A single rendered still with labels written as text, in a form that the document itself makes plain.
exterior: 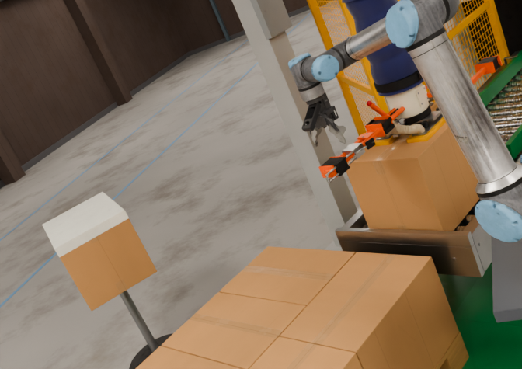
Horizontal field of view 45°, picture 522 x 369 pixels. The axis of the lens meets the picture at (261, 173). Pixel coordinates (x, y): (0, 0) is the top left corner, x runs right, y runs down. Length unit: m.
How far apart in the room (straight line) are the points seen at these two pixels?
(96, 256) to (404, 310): 1.65
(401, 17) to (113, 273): 2.24
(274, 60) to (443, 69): 2.06
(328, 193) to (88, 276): 1.55
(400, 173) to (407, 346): 0.71
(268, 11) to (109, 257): 1.62
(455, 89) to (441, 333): 1.33
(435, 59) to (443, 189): 1.10
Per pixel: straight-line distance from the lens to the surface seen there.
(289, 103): 3.79
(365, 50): 2.21
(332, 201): 3.99
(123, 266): 3.46
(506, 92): 4.33
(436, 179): 2.72
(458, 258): 2.76
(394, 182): 2.75
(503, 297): 2.03
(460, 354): 2.96
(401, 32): 1.76
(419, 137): 2.76
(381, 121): 2.72
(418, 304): 2.65
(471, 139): 1.80
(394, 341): 2.54
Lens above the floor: 1.93
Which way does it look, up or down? 18 degrees down
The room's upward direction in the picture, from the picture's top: 24 degrees counter-clockwise
